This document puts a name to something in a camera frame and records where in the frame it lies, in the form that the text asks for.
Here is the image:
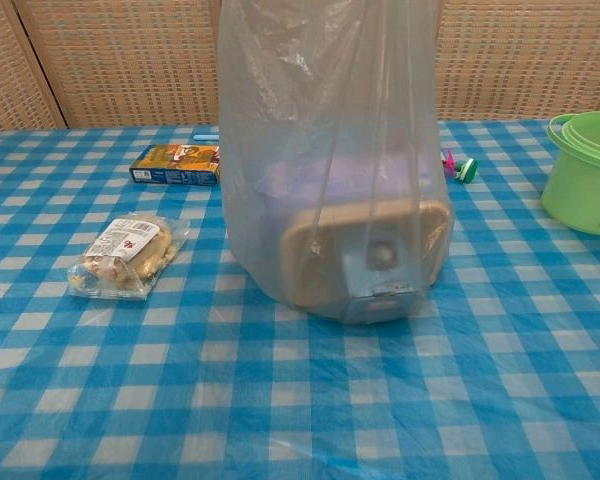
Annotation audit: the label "beige and blue lunch box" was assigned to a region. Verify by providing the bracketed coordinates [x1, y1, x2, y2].
[253, 154, 454, 325]

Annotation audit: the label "transparent plastic bag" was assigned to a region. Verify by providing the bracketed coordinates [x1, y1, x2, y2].
[217, 0, 455, 327]

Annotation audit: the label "orange and blue snack box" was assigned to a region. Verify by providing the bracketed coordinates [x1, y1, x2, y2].
[129, 143, 222, 189]

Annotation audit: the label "packaged bread in clear wrapper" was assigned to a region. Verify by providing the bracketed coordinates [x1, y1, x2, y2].
[67, 213, 191, 301]

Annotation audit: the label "colourful feather shuttlecock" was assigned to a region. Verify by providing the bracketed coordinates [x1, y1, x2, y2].
[439, 148, 479, 184]

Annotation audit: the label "blue white checkered tablecloth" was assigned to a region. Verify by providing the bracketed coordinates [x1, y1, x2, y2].
[0, 118, 600, 480]

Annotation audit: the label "woven bamboo folding screen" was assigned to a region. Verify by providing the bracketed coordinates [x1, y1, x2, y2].
[0, 0, 600, 137]

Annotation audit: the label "green plastic bucket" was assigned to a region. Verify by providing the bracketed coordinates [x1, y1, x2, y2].
[540, 111, 600, 236]

